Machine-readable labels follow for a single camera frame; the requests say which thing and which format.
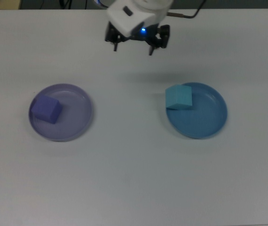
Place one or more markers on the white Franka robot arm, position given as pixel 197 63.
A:
pixel 136 14

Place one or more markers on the cyan foam cube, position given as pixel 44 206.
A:
pixel 178 97

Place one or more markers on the blue round plate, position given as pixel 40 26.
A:
pixel 199 117

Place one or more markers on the lilac round plate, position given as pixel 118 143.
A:
pixel 77 117

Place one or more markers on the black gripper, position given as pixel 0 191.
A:
pixel 145 34

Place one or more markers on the purple foam cube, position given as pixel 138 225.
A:
pixel 47 109

